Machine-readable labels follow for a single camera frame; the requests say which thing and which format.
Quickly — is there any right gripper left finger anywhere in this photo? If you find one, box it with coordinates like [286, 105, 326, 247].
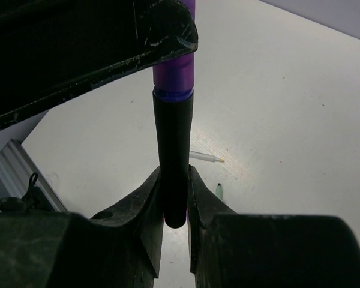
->
[0, 169, 163, 287]

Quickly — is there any green translucent marker pen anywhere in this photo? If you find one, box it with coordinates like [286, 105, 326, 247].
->
[215, 183, 226, 203]

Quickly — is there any black purple marker pen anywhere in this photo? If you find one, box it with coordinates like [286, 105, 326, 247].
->
[153, 87, 194, 229]

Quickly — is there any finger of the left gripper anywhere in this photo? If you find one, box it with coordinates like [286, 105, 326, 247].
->
[0, 1, 198, 131]

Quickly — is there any aluminium rail frame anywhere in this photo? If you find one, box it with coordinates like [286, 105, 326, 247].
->
[0, 140, 67, 212]

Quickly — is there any purple marker cap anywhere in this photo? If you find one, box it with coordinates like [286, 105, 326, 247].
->
[149, 1, 198, 97]

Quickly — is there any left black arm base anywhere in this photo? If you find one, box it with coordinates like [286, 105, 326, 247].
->
[0, 172, 54, 214]

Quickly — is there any white yellow-tip pen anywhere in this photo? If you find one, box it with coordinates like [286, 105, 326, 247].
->
[189, 151, 224, 163]

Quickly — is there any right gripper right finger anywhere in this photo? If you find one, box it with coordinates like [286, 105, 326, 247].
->
[188, 167, 360, 287]

